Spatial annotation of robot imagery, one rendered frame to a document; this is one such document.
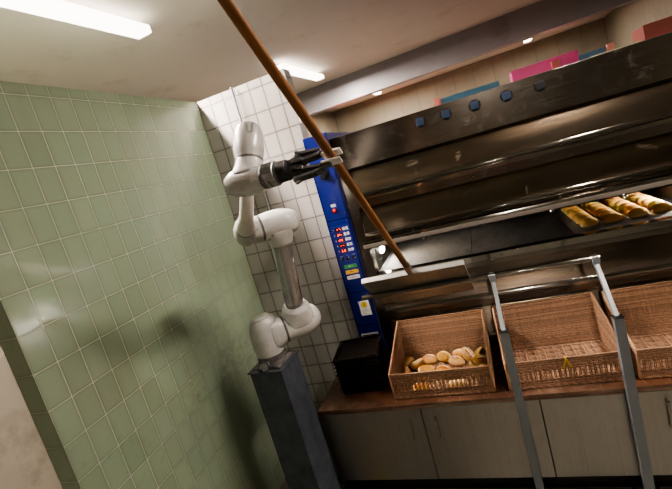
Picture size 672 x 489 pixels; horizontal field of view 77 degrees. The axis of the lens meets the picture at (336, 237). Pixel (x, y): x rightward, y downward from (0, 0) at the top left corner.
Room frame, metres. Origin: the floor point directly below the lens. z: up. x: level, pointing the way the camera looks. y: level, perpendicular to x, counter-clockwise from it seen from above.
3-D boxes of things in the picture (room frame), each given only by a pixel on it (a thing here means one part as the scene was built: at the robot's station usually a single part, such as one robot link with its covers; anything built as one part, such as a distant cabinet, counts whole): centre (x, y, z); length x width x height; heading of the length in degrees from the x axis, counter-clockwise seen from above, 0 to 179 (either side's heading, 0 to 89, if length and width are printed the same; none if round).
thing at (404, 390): (2.33, -0.40, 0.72); 0.56 x 0.49 x 0.28; 69
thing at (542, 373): (2.12, -0.98, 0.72); 0.56 x 0.49 x 0.28; 71
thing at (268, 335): (2.20, 0.51, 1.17); 0.18 x 0.16 x 0.22; 110
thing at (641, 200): (2.60, -1.73, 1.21); 0.61 x 0.48 x 0.06; 160
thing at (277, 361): (2.18, 0.53, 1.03); 0.22 x 0.18 x 0.06; 156
